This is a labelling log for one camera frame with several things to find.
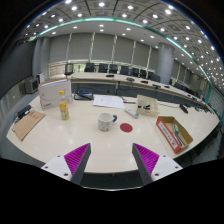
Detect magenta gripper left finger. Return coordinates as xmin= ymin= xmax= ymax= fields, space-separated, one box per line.
xmin=64 ymin=143 xmax=91 ymax=185

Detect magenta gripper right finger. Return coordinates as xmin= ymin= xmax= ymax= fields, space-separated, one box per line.
xmin=132 ymin=143 xmax=159 ymax=185

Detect red round coaster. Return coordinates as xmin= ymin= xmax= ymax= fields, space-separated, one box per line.
xmin=120 ymin=123 xmax=133 ymax=133

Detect open red cardboard box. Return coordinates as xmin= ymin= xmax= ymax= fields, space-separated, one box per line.
xmin=156 ymin=116 xmax=193 ymax=154

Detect white power strip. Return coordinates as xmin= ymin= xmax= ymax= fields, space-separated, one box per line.
xmin=124 ymin=108 xmax=139 ymax=119

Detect white patterned mug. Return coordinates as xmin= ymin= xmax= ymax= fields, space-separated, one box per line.
xmin=98 ymin=113 xmax=117 ymax=131

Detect small beige open box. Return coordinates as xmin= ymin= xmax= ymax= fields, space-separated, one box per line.
xmin=137 ymin=95 xmax=159 ymax=117

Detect yellow drink bottle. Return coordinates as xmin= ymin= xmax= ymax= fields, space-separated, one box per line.
xmin=59 ymin=91 xmax=69 ymax=120

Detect brown paper envelope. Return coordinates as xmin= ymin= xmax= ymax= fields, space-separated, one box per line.
xmin=13 ymin=111 xmax=45 ymax=141

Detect white paper sheets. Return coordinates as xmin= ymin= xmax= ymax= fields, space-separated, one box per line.
xmin=93 ymin=95 xmax=124 ymax=109

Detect black stapler on table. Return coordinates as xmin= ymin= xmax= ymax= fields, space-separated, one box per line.
xmin=179 ymin=104 xmax=188 ymax=114

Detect black tray with items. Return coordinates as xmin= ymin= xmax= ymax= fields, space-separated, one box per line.
xmin=74 ymin=91 xmax=93 ymax=100

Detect black device on table edge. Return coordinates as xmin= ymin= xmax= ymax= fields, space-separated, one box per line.
xmin=17 ymin=105 xmax=32 ymax=118

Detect white paper bag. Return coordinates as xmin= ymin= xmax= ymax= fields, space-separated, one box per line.
xmin=38 ymin=79 xmax=73 ymax=111

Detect black office chair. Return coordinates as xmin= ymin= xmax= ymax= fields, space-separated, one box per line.
xmin=84 ymin=63 xmax=95 ymax=72
xmin=131 ymin=68 xmax=139 ymax=77
xmin=120 ymin=66 xmax=129 ymax=75
xmin=98 ymin=63 xmax=108 ymax=73
xmin=109 ymin=64 xmax=118 ymax=74

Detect grey box on wall side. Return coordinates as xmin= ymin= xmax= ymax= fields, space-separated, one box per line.
xmin=25 ymin=78 xmax=39 ymax=94

